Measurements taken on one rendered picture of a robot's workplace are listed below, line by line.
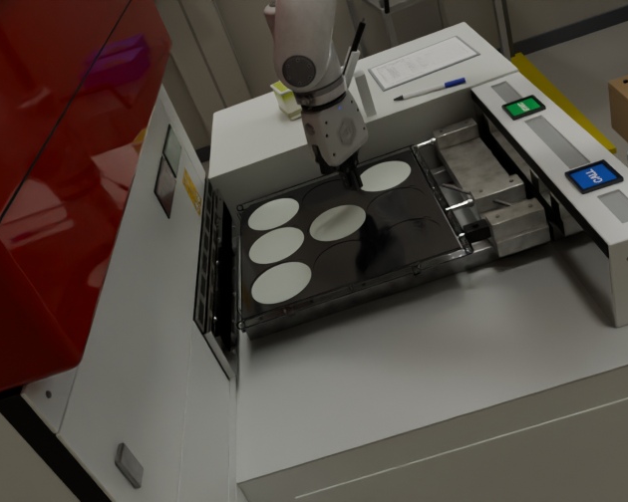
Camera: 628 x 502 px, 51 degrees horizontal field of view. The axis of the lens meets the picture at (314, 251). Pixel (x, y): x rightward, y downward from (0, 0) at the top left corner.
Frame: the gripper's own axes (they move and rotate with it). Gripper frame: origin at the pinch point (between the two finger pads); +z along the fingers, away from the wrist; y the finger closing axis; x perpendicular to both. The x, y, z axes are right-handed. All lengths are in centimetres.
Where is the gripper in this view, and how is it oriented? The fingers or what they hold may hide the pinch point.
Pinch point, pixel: (350, 178)
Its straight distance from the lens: 114.0
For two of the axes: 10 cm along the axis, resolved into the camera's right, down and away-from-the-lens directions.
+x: -7.2, -1.8, 6.8
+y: 6.2, -6.0, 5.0
